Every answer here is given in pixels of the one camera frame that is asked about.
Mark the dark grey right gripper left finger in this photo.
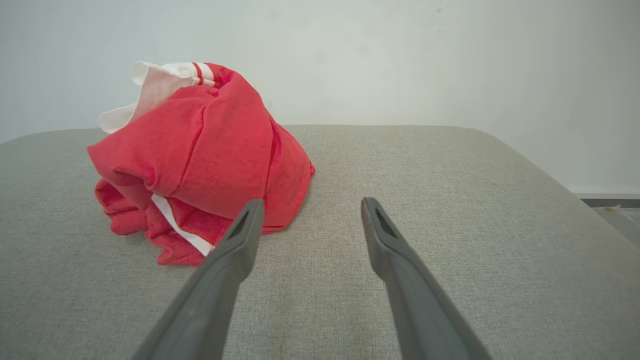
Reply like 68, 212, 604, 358
132, 198, 265, 360

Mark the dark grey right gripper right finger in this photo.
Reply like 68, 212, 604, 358
360, 196, 494, 360

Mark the red basketball jersey white trim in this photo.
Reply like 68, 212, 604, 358
87, 61, 316, 266

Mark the wall baseboard strip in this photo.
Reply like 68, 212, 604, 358
574, 192, 640, 209

